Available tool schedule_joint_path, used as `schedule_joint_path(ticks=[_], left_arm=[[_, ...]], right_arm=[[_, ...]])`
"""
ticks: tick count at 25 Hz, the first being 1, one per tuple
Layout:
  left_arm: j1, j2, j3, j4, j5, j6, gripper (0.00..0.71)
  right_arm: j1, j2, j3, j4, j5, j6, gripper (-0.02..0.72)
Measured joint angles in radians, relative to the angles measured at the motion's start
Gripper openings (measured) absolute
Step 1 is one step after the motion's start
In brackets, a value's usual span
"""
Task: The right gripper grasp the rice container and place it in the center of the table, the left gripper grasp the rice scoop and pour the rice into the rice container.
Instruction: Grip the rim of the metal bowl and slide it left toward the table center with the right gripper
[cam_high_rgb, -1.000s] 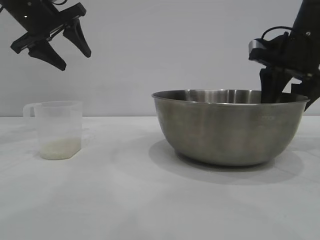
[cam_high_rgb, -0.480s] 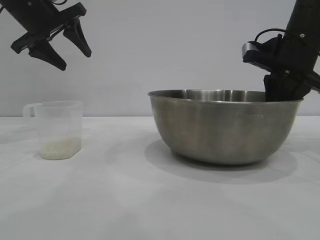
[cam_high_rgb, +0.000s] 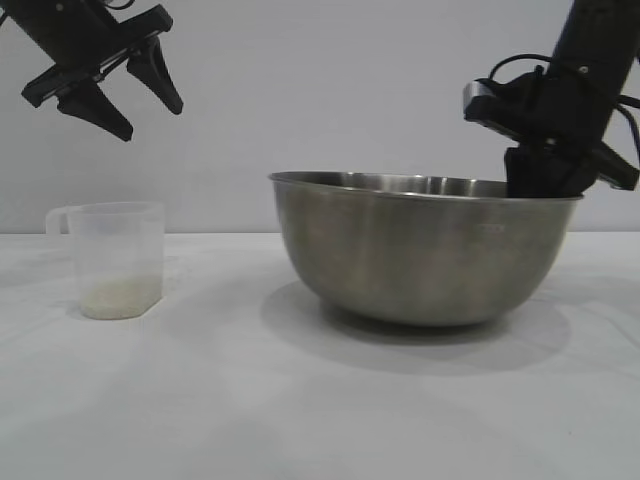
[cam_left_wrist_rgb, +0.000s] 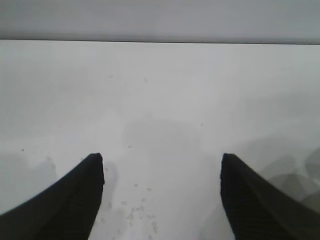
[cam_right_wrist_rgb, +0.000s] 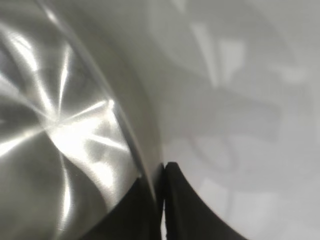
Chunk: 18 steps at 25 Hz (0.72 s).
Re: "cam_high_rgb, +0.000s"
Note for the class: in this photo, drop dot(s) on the clear plastic measuring cup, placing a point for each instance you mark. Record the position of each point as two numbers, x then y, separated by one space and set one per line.
115 240

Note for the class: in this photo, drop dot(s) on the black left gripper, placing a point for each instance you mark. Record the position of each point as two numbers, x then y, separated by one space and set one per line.
75 35

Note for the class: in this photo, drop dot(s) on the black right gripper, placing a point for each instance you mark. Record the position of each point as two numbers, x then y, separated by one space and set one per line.
585 100

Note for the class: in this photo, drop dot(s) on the large stainless steel bowl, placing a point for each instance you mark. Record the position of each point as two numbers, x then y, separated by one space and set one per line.
415 260

